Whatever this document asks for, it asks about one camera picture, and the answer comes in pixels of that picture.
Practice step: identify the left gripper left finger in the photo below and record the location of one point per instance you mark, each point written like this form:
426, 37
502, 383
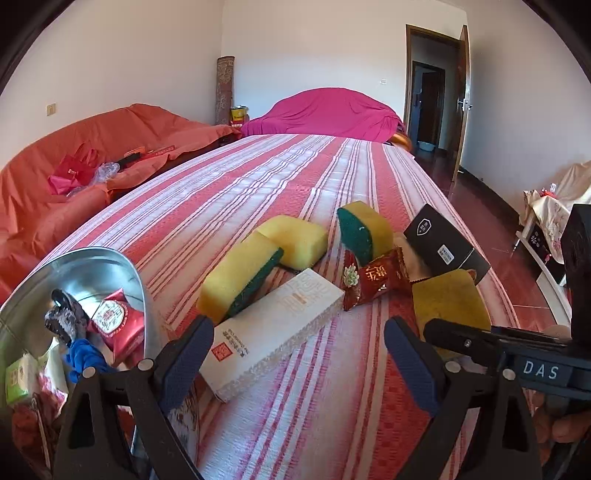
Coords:
179, 362

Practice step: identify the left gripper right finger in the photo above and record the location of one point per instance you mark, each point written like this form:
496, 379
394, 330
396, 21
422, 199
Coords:
420, 366

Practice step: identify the white rectangular box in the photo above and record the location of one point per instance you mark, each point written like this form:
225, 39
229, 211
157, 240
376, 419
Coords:
250, 344

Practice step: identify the yellow green sponge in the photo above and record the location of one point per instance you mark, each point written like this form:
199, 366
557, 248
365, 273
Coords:
229, 288
366, 233

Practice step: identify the dark red snack packet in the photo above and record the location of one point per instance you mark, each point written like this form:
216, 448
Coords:
362, 284

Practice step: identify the black decorated box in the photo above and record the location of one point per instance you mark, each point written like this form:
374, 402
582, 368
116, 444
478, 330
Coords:
442, 247

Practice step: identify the red white snack packet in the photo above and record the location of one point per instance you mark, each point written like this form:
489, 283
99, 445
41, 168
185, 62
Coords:
120, 326

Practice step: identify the blue knitted item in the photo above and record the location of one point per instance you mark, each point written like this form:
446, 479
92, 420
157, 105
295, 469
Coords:
81, 355

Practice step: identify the black hair claw clip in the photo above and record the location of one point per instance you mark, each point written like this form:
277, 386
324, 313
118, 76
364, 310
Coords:
66, 319

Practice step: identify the round metal tin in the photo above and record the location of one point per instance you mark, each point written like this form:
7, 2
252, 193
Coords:
88, 379

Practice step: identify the cloth covered chair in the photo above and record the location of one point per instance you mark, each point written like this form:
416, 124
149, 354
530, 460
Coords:
544, 220

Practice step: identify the upright yellow green sponge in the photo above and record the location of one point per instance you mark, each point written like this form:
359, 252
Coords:
366, 233

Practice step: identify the green tissue pack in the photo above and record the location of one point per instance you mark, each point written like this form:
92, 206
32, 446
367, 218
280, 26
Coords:
21, 380

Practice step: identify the striped red white tablecloth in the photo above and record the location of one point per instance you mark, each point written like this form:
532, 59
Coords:
336, 407

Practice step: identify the orange covered sofa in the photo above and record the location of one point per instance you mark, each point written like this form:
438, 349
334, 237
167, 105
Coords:
34, 221

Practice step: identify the clear plastic bag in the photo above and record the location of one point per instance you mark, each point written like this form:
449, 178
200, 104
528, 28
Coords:
104, 172

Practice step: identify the red flat box on sofa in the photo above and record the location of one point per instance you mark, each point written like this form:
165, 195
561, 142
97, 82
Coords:
144, 153

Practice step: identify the red gift bag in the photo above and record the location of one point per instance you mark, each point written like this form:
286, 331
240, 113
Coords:
74, 170

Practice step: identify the yellow tin can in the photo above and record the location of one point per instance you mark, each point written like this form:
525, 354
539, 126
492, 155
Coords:
238, 116

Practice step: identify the wooden door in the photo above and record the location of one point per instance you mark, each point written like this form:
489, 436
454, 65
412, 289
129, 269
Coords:
438, 90

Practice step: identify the magenta covered armchair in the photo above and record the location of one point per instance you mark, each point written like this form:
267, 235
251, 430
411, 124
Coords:
331, 111

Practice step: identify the rolled patterned carpet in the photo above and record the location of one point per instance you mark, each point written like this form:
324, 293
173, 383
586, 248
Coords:
225, 68

